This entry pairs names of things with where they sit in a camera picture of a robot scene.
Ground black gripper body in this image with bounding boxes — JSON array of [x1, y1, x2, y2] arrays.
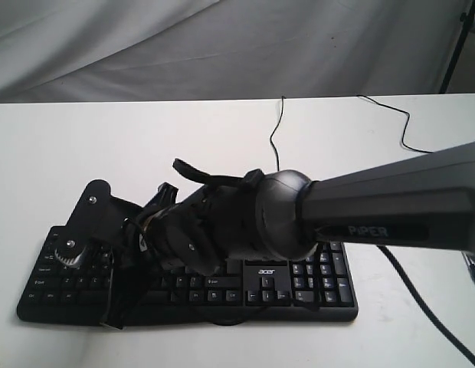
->
[[126, 182, 226, 276]]

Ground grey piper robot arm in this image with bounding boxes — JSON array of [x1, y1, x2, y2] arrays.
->
[[102, 142, 475, 329]]

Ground black acer keyboard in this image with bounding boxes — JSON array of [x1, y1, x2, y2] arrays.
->
[[16, 226, 359, 327]]

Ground grey backdrop cloth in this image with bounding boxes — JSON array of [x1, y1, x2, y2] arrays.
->
[[0, 1, 470, 103]]

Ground black tripod stand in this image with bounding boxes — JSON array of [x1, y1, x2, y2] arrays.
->
[[438, 0, 475, 94]]

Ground black keyboard cable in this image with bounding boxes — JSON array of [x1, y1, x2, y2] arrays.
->
[[269, 95, 285, 173]]

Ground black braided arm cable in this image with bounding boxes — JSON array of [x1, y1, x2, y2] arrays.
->
[[137, 214, 475, 368]]

